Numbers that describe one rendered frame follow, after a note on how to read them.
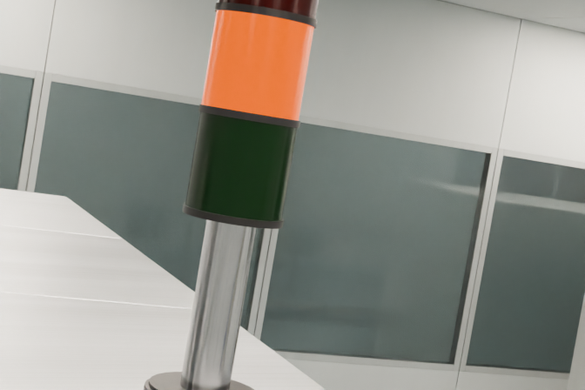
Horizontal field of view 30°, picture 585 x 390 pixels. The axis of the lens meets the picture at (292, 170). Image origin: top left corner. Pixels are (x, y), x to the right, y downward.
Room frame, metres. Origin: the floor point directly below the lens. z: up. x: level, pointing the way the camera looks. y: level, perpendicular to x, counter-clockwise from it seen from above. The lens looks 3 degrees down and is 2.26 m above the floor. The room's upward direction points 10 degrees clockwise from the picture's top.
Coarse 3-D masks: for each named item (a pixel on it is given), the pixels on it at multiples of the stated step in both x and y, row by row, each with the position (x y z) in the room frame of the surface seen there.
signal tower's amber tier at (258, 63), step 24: (216, 24) 0.53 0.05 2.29; (240, 24) 0.52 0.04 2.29; (264, 24) 0.52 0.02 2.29; (288, 24) 0.52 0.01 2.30; (216, 48) 0.53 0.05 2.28; (240, 48) 0.52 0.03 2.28; (264, 48) 0.52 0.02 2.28; (288, 48) 0.52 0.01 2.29; (216, 72) 0.52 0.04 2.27; (240, 72) 0.52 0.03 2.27; (264, 72) 0.52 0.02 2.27; (288, 72) 0.52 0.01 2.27; (216, 96) 0.52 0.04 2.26; (240, 96) 0.52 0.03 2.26; (264, 96) 0.52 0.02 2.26; (288, 96) 0.52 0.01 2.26
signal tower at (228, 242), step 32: (224, 224) 0.53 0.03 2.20; (256, 224) 0.52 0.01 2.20; (224, 256) 0.53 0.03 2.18; (224, 288) 0.53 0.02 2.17; (192, 320) 0.53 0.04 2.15; (224, 320) 0.53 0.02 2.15; (192, 352) 0.53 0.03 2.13; (224, 352) 0.53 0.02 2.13; (160, 384) 0.53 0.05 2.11; (192, 384) 0.53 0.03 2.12; (224, 384) 0.53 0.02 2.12
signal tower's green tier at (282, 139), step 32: (224, 128) 0.52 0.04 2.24; (256, 128) 0.52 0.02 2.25; (288, 128) 0.53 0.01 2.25; (192, 160) 0.53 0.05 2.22; (224, 160) 0.52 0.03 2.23; (256, 160) 0.52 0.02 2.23; (288, 160) 0.53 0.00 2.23; (192, 192) 0.53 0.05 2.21; (224, 192) 0.52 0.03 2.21; (256, 192) 0.52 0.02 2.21
